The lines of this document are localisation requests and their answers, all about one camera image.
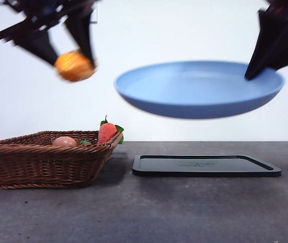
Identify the yellow-orange corn cob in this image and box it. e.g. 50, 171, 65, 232
54, 50, 97, 83

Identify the blue round plate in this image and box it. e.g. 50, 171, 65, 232
113, 60, 286, 120

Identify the brown wicker basket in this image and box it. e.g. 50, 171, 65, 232
0, 130, 124, 190

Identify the pinkish brown egg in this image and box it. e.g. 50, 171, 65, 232
52, 136, 78, 147

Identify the orange carrot with green leaves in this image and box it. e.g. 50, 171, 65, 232
96, 115, 125, 145

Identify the black rectangular tray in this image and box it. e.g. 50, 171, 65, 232
132, 154, 282, 178

